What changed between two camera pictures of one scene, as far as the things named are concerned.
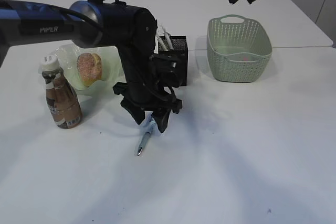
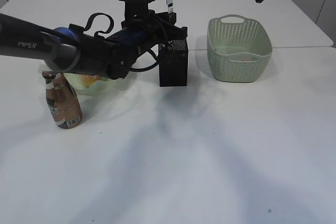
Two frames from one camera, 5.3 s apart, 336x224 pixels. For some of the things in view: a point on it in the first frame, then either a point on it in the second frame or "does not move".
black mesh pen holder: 179,43 does not move
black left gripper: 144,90 to 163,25
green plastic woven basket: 239,48 does not move
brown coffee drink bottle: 63,104 does not move
